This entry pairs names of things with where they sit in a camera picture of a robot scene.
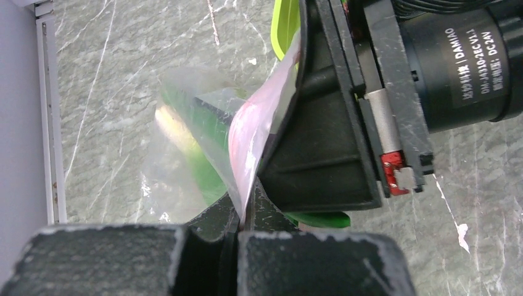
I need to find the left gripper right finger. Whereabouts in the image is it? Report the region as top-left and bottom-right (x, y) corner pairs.
(237, 179), (418, 296)

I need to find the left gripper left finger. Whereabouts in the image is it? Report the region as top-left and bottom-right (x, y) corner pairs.
(1, 197), (238, 295)

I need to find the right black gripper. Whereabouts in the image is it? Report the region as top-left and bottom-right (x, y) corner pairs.
(260, 1), (522, 212)

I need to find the clear zip top bag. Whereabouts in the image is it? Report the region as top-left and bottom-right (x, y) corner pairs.
(141, 33), (301, 223)

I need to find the green plastic tray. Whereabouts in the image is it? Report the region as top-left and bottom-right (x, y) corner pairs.
(270, 0), (300, 60)

